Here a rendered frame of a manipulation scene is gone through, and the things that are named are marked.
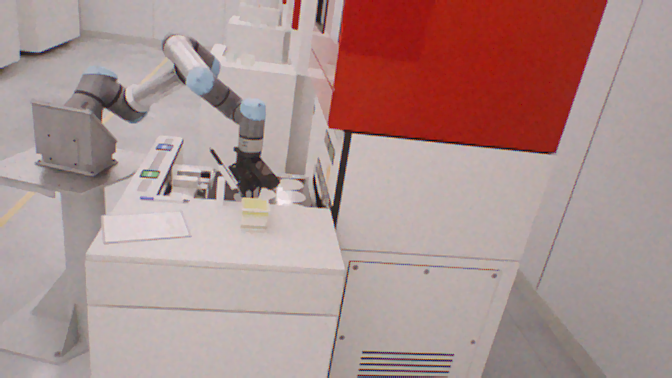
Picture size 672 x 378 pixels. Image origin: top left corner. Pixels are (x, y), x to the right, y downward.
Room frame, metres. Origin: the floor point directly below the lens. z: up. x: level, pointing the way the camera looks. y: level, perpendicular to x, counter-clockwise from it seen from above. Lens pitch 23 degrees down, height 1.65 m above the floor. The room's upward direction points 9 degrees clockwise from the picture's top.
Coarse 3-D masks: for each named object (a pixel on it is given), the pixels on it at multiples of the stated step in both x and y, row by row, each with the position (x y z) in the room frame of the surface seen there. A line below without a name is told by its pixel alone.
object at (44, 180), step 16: (16, 160) 1.72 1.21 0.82; (32, 160) 1.74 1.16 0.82; (128, 160) 1.89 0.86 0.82; (0, 176) 1.58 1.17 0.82; (16, 176) 1.59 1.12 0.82; (32, 176) 1.61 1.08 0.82; (48, 176) 1.63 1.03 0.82; (64, 176) 1.65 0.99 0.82; (80, 176) 1.67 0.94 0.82; (96, 176) 1.69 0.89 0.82; (112, 176) 1.72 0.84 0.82; (128, 176) 1.75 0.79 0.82; (48, 192) 1.56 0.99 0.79; (64, 192) 1.55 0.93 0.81; (80, 192) 1.55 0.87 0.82
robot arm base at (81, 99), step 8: (72, 96) 1.79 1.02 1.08; (80, 96) 1.79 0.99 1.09; (88, 96) 1.80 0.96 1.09; (96, 96) 1.82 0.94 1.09; (64, 104) 1.76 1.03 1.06; (72, 104) 1.75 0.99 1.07; (80, 104) 1.76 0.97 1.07; (88, 104) 1.78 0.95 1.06; (96, 104) 1.80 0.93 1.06; (104, 104) 1.85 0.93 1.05; (96, 112) 1.78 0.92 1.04
